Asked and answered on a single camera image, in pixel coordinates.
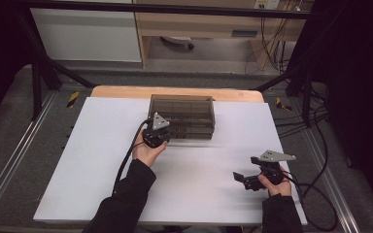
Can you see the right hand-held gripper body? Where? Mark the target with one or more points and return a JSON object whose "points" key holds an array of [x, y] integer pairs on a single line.
{"points": [[270, 173]]}

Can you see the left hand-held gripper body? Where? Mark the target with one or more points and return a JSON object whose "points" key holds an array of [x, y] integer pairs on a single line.
{"points": [[157, 136]]}

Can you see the smoky plastic drawer box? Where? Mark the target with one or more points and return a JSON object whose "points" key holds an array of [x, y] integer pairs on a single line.
{"points": [[191, 110]]}

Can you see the person's right hand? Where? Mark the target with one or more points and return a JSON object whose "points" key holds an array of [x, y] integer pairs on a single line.
{"points": [[280, 189]]}

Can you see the person's left hand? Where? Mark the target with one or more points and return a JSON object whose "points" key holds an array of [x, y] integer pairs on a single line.
{"points": [[145, 155]]}

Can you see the yellow black tape strip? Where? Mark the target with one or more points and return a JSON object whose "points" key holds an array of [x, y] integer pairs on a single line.
{"points": [[73, 98], [281, 105]]}

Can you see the white table cover board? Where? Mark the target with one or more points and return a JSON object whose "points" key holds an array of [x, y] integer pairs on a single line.
{"points": [[94, 145]]}

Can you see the black metal stand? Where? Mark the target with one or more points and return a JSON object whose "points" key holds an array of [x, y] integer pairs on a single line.
{"points": [[307, 97], [36, 90]]}

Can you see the chair base with caster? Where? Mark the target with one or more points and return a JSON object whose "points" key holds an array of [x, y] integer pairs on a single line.
{"points": [[178, 39]]}

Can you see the light wooden desk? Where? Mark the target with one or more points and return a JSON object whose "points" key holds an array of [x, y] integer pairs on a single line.
{"points": [[191, 24]]}

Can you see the white cabinet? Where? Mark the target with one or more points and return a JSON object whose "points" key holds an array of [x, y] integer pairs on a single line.
{"points": [[87, 35]]}

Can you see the black curtain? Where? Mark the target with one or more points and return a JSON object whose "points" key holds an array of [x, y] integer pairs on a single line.
{"points": [[362, 81], [0, 48]]}

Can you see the aluminium floor rail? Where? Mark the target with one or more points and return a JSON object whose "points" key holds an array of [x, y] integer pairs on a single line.
{"points": [[13, 161], [340, 207]]}

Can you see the black horizontal frame bar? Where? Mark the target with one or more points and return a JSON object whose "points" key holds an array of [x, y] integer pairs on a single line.
{"points": [[175, 9]]}

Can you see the white wall socket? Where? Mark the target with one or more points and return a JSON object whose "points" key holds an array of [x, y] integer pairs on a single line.
{"points": [[267, 4]]}

